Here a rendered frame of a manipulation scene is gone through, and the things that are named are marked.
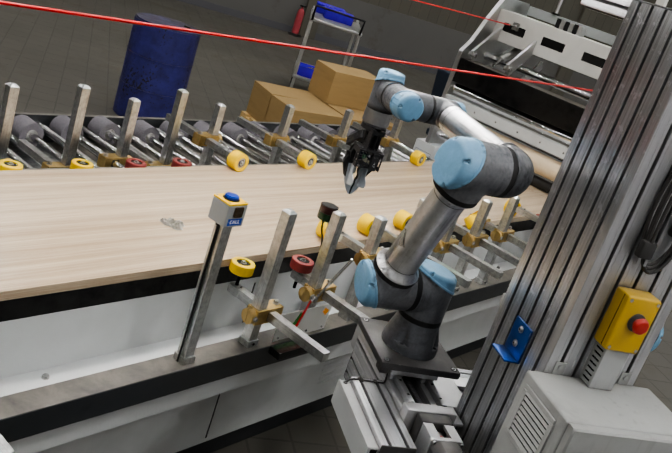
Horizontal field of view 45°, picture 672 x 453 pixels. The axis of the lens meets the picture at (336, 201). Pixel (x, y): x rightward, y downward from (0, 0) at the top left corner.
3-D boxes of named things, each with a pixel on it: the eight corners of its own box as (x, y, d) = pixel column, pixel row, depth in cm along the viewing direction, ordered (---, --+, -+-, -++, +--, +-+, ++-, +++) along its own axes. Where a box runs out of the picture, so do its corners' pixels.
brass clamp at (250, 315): (280, 321, 257) (285, 307, 255) (250, 328, 246) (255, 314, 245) (268, 311, 260) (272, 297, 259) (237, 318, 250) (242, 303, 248)
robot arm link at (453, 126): (565, 167, 177) (461, 91, 217) (526, 159, 172) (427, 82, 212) (543, 214, 181) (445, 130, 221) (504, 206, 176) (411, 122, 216)
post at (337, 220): (303, 339, 275) (347, 213, 260) (297, 341, 272) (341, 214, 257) (296, 334, 277) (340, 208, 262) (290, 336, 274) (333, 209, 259)
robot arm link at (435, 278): (451, 326, 207) (470, 280, 203) (407, 321, 201) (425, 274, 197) (430, 302, 217) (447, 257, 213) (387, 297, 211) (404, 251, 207)
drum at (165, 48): (172, 113, 725) (196, 23, 699) (181, 134, 677) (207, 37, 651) (109, 100, 702) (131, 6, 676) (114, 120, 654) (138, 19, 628)
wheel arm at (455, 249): (501, 279, 315) (505, 271, 313) (497, 280, 312) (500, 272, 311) (404, 222, 342) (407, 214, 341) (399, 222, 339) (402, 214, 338)
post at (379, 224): (346, 335, 295) (389, 218, 281) (340, 336, 293) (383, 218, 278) (339, 330, 297) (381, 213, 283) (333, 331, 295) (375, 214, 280)
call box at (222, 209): (241, 228, 221) (249, 203, 219) (222, 230, 216) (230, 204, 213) (225, 217, 225) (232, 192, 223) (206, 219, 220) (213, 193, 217)
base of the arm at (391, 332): (444, 364, 208) (457, 331, 205) (391, 356, 203) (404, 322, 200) (424, 332, 221) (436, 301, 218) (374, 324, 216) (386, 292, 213)
